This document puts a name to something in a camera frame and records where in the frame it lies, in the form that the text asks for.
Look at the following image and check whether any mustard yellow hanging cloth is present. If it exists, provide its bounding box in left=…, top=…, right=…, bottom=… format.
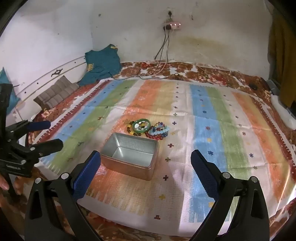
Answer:
left=268, top=9, right=296, bottom=107

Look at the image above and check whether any teal pillow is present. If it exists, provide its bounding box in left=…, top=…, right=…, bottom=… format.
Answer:
left=0, top=67, right=21, bottom=115

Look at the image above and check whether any white pillow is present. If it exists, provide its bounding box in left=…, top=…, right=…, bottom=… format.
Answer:
left=270, top=95, right=296, bottom=130

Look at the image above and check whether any teal shirt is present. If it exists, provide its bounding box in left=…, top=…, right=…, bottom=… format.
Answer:
left=79, top=44, right=122, bottom=86

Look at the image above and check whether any striped pastel cloth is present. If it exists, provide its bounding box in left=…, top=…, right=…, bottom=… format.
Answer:
left=37, top=77, right=296, bottom=229

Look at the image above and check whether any silver metal tin box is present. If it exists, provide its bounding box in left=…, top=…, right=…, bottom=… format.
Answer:
left=100, top=133, right=159, bottom=181

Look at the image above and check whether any pink power strip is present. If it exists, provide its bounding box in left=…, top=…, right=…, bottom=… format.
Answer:
left=162, top=22, right=182, bottom=30

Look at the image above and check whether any grey striped cushion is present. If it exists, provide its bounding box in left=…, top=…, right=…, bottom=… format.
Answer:
left=33, top=75, right=80, bottom=109

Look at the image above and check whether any green jade bangle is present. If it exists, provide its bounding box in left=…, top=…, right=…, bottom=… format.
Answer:
left=132, top=118, right=152, bottom=134

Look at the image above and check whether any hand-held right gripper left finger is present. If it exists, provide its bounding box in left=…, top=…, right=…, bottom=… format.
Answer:
left=24, top=150, right=102, bottom=241

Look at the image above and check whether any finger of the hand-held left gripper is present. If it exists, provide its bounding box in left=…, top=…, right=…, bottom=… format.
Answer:
left=14, top=138, right=64, bottom=164
left=6, top=120, right=51, bottom=139

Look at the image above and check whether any red bead bracelet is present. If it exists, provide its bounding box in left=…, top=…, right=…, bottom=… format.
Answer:
left=144, top=131, right=166, bottom=141

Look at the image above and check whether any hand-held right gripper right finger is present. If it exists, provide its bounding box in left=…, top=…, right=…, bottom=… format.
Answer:
left=190, top=149, right=270, bottom=241

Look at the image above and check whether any black power cable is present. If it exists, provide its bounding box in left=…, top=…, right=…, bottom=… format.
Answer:
left=108, top=28, right=172, bottom=80

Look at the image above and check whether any person's left hand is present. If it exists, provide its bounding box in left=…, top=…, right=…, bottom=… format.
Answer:
left=0, top=173, right=22, bottom=196

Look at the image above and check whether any yellow and brown bead bracelet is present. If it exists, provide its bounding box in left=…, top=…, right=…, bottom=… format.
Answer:
left=125, top=119, right=139, bottom=137

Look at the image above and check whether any light blue bead bracelet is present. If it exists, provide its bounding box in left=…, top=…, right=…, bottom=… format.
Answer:
left=149, top=126, right=171, bottom=138

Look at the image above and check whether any white charging cable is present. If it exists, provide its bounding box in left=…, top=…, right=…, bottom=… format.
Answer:
left=148, top=29, right=171, bottom=76

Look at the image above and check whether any grey box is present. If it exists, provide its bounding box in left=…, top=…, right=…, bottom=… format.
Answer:
left=266, top=80, right=282, bottom=95

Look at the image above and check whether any white bed headboard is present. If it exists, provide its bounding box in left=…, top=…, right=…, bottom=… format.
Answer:
left=5, top=55, right=88, bottom=127

